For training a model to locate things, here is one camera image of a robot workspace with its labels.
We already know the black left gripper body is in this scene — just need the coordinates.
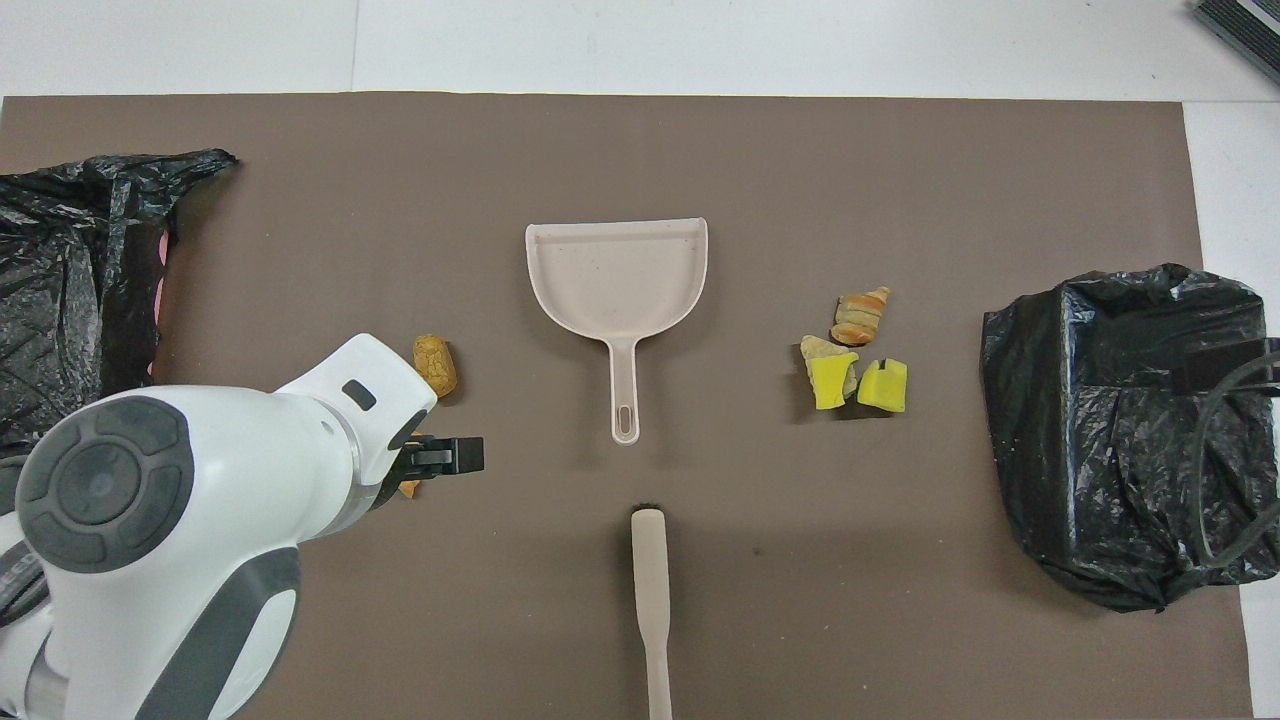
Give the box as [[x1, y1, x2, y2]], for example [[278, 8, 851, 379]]
[[392, 430, 457, 483]]

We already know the brown potato-shaped bread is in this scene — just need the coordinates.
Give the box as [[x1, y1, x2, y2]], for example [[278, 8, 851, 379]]
[[413, 334, 459, 401]]

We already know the beige brush with black bristles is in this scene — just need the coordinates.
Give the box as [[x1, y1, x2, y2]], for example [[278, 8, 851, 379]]
[[630, 505, 675, 720]]

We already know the beige plastic dustpan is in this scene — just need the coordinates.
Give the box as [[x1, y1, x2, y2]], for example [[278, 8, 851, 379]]
[[525, 217, 709, 446]]

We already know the pale biscuit piece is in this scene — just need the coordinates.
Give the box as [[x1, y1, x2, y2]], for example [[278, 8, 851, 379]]
[[800, 335, 859, 401]]

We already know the yellow sponge with green base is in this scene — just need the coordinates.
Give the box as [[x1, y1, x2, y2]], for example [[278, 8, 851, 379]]
[[809, 352, 860, 411]]

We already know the pointed striped croissant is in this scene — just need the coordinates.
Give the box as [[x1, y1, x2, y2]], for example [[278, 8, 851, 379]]
[[830, 287, 891, 347]]

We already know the notched yellow sponge piece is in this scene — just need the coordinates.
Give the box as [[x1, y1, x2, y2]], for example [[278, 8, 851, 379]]
[[857, 358, 909, 414]]

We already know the pink bin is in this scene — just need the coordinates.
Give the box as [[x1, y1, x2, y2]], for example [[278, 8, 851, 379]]
[[148, 228, 173, 379]]

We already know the black plastic trash bag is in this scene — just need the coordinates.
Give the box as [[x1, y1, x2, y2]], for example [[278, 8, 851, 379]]
[[981, 263, 1280, 613], [0, 149, 239, 448]]

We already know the brown paper table mat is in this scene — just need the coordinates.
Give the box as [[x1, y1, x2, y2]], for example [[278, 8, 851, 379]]
[[0, 92, 1253, 720]]

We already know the dark ribbed device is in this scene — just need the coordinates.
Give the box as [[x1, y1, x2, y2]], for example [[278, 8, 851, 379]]
[[1192, 0, 1280, 86]]

